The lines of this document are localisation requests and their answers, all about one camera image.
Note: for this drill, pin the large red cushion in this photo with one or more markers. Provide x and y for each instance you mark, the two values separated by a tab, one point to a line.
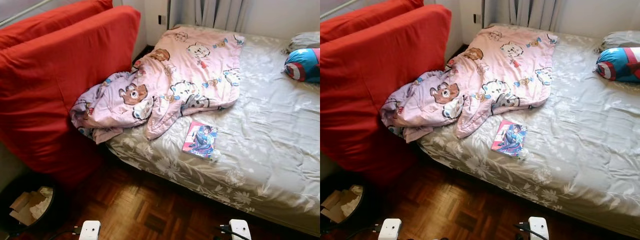
50	90
370	85

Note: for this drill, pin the brown cardboard scraps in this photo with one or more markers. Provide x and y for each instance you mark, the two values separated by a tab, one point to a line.
340	202
30	205

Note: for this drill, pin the grey curtain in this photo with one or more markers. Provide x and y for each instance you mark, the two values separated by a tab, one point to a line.
530	12
215	12

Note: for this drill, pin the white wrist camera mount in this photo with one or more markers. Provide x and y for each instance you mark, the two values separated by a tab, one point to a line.
90	231
390	230
539	229
240	230

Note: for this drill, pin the bed with grey floral sheet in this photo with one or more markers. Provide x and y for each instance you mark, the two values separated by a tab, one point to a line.
270	130
585	135

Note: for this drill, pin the pink cartoon bear blanket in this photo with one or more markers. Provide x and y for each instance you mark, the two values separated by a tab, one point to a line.
190	70
505	70

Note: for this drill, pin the anime cover book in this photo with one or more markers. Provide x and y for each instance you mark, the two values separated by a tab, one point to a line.
200	140
509	139

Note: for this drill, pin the flat red cushion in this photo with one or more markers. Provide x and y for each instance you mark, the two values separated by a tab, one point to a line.
370	17
50	20

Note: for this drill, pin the plain grey pillow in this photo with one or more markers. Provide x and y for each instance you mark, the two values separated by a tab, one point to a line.
307	40
622	39

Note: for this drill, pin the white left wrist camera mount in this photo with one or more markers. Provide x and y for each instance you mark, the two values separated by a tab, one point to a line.
90	231
390	230

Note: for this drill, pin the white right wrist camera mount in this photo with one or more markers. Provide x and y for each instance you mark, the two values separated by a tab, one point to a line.
240	230
539	229

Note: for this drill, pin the red white blue bolster pillow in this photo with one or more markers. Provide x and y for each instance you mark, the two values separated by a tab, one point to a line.
620	65
305	65

